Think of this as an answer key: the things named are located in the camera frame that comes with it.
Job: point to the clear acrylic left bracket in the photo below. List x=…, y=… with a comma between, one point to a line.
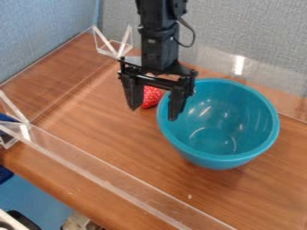
x=13, y=121

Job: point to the clear acrylic barrier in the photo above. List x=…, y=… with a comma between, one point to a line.
x=281, y=86
x=108, y=195

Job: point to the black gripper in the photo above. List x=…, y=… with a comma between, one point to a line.
x=156, y=68

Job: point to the clear acrylic back barrier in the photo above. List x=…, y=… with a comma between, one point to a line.
x=281, y=86

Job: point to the blue plastic bowl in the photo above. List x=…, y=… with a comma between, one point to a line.
x=228, y=124

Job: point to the red strawberry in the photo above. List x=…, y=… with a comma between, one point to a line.
x=152, y=95

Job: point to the clear acrylic front barrier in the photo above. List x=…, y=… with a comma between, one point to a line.
x=108, y=195

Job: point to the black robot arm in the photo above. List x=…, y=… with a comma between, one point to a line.
x=159, y=14

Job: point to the clear acrylic corner bracket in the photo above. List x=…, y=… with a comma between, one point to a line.
x=112, y=48

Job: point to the black white object below table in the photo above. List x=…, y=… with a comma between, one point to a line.
x=14, y=221

